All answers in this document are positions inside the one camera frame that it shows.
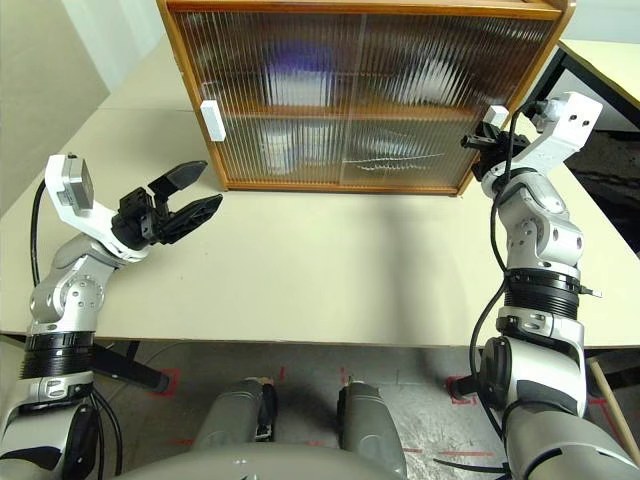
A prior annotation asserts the grey robot thigh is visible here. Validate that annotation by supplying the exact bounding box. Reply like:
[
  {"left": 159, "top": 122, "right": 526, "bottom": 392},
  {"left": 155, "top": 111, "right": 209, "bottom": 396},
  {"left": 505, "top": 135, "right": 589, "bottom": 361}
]
[
  {"left": 337, "top": 380, "right": 406, "bottom": 476},
  {"left": 192, "top": 378, "right": 278, "bottom": 449}
]

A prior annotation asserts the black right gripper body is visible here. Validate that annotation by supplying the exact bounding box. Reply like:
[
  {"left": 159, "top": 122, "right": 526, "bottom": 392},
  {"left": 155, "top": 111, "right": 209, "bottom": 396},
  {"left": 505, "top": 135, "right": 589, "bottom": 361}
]
[{"left": 461, "top": 129, "right": 527, "bottom": 179}]

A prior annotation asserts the purple box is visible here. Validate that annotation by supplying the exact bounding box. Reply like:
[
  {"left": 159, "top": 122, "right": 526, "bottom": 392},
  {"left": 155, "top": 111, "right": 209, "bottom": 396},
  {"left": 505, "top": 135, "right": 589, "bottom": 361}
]
[{"left": 262, "top": 44, "right": 334, "bottom": 109}]

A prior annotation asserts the brown wooden cabinet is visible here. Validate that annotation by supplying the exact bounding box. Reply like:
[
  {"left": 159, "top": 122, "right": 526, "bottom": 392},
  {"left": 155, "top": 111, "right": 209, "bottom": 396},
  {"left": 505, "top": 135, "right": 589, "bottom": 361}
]
[{"left": 155, "top": 0, "right": 576, "bottom": 197}]

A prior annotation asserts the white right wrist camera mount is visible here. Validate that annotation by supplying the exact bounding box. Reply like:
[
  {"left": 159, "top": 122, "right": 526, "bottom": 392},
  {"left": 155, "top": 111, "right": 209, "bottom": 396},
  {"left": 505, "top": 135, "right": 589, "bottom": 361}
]
[{"left": 512, "top": 91, "right": 603, "bottom": 169}]

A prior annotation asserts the ribbed clear sliding door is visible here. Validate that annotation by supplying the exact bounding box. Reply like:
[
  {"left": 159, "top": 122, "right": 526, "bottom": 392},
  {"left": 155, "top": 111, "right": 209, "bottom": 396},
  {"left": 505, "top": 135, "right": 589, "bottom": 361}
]
[
  {"left": 169, "top": 10, "right": 369, "bottom": 185},
  {"left": 342, "top": 12, "right": 557, "bottom": 190}
]

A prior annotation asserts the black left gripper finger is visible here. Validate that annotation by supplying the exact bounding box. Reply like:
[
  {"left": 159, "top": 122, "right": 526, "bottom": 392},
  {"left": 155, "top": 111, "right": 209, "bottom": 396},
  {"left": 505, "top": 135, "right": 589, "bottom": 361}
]
[
  {"left": 159, "top": 193, "right": 225, "bottom": 246},
  {"left": 147, "top": 159, "right": 209, "bottom": 202}
]

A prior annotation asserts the grey robot right thigh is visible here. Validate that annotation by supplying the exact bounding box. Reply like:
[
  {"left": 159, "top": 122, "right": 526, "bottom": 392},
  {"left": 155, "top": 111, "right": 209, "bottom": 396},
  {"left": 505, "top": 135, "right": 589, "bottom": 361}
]
[{"left": 337, "top": 380, "right": 406, "bottom": 476}]

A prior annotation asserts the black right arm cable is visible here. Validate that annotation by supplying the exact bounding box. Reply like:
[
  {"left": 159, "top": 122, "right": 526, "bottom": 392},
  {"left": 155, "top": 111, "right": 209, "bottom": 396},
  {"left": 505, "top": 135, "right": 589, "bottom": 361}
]
[{"left": 467, "top": 99, "right": 551, "bottom": 474}]

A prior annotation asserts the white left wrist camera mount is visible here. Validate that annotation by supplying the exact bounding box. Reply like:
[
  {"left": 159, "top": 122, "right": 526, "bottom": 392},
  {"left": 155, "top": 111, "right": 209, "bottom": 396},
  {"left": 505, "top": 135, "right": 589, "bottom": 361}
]
[{"left": 43, "top": 153, "right": 151, "bottom": 264}]

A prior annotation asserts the grey robot left thigh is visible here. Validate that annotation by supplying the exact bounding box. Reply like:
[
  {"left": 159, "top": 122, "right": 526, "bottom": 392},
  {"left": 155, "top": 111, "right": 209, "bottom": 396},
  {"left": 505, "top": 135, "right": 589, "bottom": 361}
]
[{"left": 192, "top": 378, "right": 278, "bottom": 449}]

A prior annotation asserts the wooden stick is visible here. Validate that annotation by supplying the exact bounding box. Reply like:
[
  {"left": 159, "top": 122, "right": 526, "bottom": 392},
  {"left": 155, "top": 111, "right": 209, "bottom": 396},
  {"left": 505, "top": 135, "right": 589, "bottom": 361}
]
[{"left": 589, "top": 359, "right": 634, "bottom": 441}]

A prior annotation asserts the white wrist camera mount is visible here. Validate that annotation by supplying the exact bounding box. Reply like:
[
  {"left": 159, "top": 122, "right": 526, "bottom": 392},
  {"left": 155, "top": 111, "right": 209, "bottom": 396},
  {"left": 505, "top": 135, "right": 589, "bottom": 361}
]
[
  {"left": 512, "top": 91, "right": 603, "bottom": 169},
  {"left": 43, "top": 153, "right": 151, "bottom": 264}
]

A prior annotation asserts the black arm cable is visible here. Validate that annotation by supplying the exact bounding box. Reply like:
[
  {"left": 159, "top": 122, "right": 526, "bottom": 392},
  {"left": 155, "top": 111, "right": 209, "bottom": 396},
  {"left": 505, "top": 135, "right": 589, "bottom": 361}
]
[
  {"left": 28, "top": 177, "right": 51, "bottom": 289},
  {"left": 467, "top": 99, "right": 551, "bottom": 474}
]

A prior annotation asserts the beige table with black frame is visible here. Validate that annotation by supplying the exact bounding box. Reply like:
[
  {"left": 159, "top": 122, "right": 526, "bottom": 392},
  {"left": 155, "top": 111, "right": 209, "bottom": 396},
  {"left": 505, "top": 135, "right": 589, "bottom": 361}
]
[{"left": 519, "top": 39, "right": 640, "bottom": 131}]

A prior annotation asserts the grey robot torso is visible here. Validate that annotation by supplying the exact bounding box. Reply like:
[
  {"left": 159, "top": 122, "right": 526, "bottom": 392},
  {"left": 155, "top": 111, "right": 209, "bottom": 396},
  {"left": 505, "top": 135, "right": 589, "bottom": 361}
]
[{"left": 109, "top": 442, "right": 401, "bottom": 480}]

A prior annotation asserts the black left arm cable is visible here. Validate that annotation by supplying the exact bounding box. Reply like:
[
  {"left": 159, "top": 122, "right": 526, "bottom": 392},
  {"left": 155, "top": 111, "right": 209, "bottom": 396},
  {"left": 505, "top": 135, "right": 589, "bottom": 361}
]
[{"left": 28, "top": 177, "right": 51, "bottom": 289}]

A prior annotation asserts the wooden cabinet shelf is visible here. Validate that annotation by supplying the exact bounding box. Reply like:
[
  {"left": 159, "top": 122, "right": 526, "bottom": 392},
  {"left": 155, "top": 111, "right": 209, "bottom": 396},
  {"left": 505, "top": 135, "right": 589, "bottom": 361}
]
[{"left": 224, "top": 101, "right": 479, "bottom": 120}]

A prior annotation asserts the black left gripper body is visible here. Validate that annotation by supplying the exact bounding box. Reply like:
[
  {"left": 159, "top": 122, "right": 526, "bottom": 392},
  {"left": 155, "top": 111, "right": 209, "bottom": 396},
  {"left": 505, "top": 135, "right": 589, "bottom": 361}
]
[{"left": 110, "top": 185, "right": 169, "bottom": 247}]

